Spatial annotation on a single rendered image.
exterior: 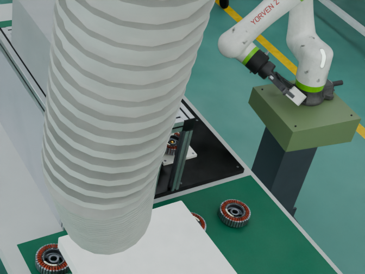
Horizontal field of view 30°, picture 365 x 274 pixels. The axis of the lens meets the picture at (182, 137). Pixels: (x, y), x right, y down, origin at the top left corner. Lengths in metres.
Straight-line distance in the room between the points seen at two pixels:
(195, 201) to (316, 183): 1.55
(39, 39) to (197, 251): 0.89
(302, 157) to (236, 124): 1.11
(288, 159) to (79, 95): 2.38
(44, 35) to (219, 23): 3.11
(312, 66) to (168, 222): 1.29
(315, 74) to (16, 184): 1.27
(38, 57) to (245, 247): 0.94
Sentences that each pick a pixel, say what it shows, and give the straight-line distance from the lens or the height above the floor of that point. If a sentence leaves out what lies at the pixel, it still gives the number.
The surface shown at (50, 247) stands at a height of 0.78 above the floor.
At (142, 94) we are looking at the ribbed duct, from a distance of 0.71.
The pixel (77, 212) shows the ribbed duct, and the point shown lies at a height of 1.78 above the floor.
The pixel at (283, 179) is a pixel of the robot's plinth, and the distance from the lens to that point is 3.15.
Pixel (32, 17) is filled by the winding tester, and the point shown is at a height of 1.32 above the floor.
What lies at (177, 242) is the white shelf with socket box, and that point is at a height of 1.21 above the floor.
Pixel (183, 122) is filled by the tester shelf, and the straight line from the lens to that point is 2.22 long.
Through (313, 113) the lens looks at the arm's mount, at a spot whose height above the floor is 0.86.
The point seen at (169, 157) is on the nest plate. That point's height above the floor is 0.78.
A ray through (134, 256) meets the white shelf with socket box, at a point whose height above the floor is 1.20.
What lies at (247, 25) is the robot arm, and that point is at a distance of 2.66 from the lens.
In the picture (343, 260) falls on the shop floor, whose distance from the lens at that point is 3.57.
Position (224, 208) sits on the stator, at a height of 0.79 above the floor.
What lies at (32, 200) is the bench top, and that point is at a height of 0.75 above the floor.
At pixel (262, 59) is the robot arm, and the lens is 2.79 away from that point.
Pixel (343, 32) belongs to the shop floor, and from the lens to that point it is 5.52.
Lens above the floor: 2.45
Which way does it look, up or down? 38 degrees down
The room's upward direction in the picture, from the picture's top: 13 degrees clockwise
